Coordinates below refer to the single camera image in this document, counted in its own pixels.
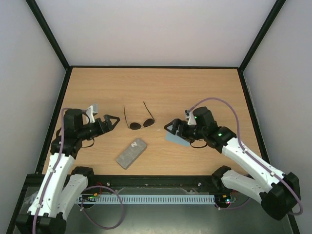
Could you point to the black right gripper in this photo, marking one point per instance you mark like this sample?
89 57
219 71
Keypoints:
180 129

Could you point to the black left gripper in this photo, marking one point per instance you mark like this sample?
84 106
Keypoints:
107 123

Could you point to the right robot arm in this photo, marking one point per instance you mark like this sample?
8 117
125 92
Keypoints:
276 191

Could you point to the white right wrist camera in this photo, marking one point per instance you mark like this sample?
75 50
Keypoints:
190 118

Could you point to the blue cleaning cloth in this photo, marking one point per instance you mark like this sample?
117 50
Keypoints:
177 140

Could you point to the left green circuit board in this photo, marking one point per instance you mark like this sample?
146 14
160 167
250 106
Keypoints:
91 196

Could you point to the grey felt glasses case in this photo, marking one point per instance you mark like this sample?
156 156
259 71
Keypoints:
131 153

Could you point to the black round sunglasses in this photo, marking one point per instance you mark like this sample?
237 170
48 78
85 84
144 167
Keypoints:
137 125

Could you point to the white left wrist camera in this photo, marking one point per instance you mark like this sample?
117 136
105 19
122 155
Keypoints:
91 111

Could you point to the light blue slotted cable duct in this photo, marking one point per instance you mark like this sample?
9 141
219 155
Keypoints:
153 199

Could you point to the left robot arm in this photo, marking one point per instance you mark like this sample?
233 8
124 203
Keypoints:
57 195

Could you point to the right green circuit board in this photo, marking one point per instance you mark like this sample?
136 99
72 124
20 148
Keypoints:
229 198

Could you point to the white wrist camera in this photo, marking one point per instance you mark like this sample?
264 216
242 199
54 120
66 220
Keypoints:
91 111
190 118

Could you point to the black aluminium frame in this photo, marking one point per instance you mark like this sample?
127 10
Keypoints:
227 81

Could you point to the green circuit board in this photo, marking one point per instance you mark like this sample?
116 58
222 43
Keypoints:
229 198
91 196

